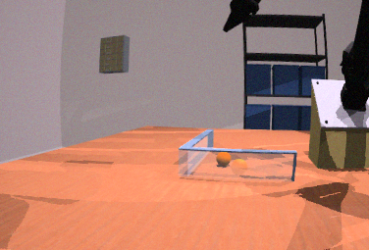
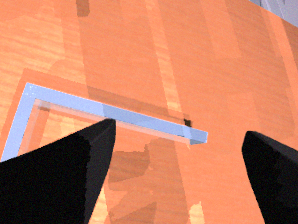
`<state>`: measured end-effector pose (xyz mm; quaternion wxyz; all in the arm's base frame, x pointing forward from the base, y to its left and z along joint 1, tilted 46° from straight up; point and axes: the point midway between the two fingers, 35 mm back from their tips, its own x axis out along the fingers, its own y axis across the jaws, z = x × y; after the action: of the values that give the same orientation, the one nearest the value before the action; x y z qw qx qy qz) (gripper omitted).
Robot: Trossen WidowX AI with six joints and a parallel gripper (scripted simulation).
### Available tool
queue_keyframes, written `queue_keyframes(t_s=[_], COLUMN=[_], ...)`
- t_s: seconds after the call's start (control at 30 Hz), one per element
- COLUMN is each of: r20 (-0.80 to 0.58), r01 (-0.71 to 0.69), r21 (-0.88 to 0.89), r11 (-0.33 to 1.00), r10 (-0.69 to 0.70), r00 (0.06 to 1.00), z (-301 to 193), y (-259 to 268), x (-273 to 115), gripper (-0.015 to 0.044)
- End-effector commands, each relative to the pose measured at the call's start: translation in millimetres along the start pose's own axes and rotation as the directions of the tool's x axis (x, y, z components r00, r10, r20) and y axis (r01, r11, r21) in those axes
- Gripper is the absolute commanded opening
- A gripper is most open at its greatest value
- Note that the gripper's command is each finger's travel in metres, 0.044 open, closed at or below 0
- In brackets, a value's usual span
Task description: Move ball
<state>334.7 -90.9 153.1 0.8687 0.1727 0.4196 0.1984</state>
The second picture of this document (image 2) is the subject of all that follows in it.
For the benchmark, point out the clear glass corner walls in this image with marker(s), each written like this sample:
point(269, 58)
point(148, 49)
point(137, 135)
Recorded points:
point(76, 112)

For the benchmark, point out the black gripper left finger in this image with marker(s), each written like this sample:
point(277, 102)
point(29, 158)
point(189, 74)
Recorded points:
point(58, 183)

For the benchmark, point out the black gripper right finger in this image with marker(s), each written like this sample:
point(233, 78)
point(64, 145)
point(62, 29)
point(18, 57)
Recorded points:
point(272, 170)

